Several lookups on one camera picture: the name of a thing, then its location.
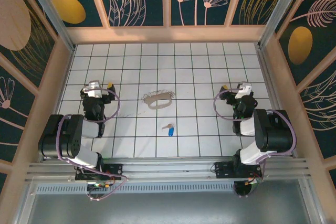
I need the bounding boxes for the silver key with blue tag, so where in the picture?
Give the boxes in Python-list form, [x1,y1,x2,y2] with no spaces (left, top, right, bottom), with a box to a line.
[161,123,176,137]

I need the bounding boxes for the grey metal panel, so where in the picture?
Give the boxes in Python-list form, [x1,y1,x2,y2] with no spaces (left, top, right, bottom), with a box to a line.
[26,194,316,224]

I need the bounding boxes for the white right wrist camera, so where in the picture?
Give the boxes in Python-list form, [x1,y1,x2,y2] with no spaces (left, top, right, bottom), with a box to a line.
[234,81,253,100]

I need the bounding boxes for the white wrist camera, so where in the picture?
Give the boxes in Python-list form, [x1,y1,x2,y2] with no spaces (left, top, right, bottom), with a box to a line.
[80,80,103,98]
[234,81,253,100]

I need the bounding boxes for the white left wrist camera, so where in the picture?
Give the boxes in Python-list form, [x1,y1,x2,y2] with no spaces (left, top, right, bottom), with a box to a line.
[80,80,103,98]

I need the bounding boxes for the aluminium side rail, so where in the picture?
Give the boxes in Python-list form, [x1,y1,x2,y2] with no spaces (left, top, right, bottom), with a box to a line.
[256,48,297,158]

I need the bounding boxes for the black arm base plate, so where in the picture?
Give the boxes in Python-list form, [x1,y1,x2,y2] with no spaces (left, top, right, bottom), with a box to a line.
[214,161,238,179]
[75,163,124,182]

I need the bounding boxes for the small circuit board with wires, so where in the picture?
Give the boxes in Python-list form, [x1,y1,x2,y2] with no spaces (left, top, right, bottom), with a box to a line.
[86,180,116,191]
[233,178,263,198]

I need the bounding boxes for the aluminium mounting rail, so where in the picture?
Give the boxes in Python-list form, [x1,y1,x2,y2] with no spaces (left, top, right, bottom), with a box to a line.
[25,157,312,183]

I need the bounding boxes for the aluminium frame post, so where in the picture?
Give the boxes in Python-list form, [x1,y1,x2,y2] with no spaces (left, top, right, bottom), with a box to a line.
[258,0,308,50]
[20,0,77,51]

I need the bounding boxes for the grey slotted cable duct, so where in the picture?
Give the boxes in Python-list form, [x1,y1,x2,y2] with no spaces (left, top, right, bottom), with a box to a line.
[35,183,237,195]

